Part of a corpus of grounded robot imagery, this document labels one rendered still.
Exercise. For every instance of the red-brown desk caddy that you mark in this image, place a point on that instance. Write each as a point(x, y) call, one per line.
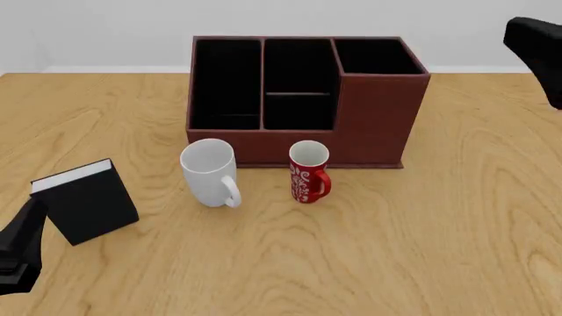
point(373, 125)

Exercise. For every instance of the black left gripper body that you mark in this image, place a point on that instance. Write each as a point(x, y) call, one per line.
point(19, 274)

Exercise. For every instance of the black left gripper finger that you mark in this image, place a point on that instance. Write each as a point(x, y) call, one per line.
point(24, 230)

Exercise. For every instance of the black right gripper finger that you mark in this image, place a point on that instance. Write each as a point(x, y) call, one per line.
point(538, 46)

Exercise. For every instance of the black book with white pages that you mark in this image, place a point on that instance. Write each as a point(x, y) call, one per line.
point(88, 204)

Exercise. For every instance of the red mug with white pattern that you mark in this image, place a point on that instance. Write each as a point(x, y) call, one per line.
point(303, 184)

